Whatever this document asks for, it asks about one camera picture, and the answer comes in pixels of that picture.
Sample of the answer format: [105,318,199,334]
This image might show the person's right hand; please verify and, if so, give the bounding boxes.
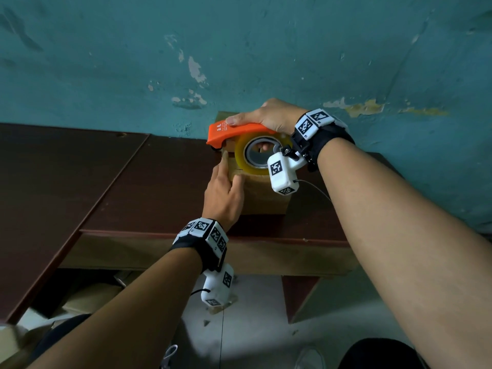
[225,98,308,136]

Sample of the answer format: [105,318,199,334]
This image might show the person's left hand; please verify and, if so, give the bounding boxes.
[201,151,247,233]

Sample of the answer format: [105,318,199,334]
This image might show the cardboard box with dark edge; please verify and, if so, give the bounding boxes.
[227,149,293,216]

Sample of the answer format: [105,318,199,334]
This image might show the yellowish clear tape roll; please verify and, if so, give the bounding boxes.
[234,133,294,176]

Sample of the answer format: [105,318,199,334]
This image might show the large brown cardboard box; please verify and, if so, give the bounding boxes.
[213,111,239,152]

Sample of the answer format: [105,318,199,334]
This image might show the person's left forearm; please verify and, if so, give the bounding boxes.
[29,248,203,369]

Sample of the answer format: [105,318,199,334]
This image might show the person's right forearm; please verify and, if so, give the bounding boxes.
[317,138,492,369]

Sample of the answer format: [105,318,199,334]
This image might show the dark brown wooden table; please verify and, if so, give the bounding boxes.
[59,134,400,323]

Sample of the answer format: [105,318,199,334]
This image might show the crumpled clear plastic scrap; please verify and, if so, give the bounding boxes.
[207,294,238,316]

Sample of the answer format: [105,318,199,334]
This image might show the white left shoe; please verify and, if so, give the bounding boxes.
[161,343,178,369]

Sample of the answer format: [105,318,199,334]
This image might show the black trousers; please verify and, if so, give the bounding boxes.
[29,314,429,369]

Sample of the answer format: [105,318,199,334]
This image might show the black left wrist strap with markers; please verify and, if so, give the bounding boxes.
[170,217,230,273]

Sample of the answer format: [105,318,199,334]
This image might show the black wrist strap with markers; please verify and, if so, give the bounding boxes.
[170,217,230,273]
[291,108,355,173]

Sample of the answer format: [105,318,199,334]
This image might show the black right wrist strap with markers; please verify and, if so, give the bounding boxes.
[291,108,355,173]

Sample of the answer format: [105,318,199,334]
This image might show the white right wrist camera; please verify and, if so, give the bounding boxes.
[267,147,308,196]

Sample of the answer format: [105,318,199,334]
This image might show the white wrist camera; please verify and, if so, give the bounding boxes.
[267,147,308,196]
[200,263,234,308]

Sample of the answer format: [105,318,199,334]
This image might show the black right camera cable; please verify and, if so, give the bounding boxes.
[298,179,331,202]

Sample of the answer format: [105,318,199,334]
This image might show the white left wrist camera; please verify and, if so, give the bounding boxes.
[200,263,234,308]

